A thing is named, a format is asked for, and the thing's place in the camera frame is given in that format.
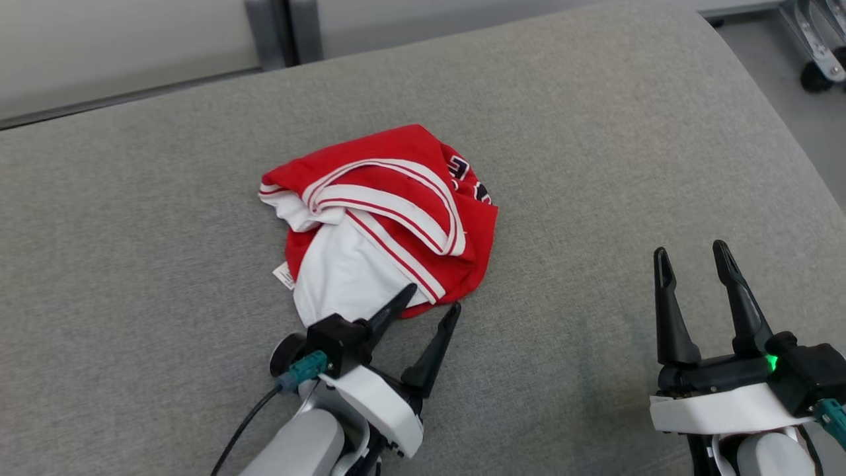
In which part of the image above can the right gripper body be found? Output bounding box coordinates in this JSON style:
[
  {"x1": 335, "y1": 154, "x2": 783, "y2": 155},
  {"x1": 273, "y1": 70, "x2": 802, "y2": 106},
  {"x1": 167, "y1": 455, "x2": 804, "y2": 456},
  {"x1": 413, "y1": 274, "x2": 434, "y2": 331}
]
[{"x1": 649, "y1": 354, "x2": 818, "y2": 436}]

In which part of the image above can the grey partition post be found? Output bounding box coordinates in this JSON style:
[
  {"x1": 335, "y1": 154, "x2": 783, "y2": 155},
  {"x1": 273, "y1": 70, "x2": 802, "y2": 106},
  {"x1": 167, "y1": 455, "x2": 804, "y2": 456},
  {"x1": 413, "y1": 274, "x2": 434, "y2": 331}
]
[{"x1": 244, "y1": 0, "x2": 325, "y2": 71}]

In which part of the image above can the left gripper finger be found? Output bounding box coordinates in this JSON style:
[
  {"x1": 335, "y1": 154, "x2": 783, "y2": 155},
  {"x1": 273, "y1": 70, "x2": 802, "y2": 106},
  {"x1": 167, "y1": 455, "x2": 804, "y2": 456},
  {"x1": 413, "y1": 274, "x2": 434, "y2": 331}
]
[
  {"x1": 401, "y1": 302, "x2": 462, "y2": 399},
  {"x1": 365, "y1": 284, "x2": 418, "y2": 348}
]

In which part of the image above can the grey partition base rail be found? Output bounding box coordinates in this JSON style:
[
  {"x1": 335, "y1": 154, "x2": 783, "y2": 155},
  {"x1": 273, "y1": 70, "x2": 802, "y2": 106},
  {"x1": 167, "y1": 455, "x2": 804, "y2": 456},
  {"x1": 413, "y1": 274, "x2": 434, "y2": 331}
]
[{"x1": 0, "y1": 66, "x2": 266, "y2": 131}]

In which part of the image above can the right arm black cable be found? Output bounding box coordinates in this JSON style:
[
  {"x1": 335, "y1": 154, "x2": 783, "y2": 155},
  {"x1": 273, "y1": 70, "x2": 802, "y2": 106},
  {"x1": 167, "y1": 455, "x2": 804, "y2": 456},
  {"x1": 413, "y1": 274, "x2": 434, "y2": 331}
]
[{"x1": 798, "y1": 426, "x2": 824, "y2": 476}]

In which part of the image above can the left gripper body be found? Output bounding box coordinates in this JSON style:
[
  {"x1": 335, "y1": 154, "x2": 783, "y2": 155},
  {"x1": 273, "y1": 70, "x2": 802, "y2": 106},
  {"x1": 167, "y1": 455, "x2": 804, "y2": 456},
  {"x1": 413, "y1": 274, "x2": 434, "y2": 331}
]
[{"x1": 317, "y1": 366, "x2": 425, "y2": 459}]

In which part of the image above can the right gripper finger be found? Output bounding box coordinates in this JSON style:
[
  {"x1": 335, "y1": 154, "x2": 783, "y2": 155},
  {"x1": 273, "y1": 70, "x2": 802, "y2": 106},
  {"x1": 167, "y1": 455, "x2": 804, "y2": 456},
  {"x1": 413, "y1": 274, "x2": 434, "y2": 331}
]
[
  {"x1": 712, "y1": 239, "x2": 775, "y2": 358},
  {"x1": 653, "y1": 247, "x2": 702, "y2": 368}
]

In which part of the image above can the red jersey with white stripes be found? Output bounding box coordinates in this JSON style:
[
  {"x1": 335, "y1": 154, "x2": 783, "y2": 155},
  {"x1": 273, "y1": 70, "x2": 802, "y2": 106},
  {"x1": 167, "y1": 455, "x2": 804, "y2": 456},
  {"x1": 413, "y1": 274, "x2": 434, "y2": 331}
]
[{"x1": 258, "y1": 124, "x2": 498, "y2": 329}]

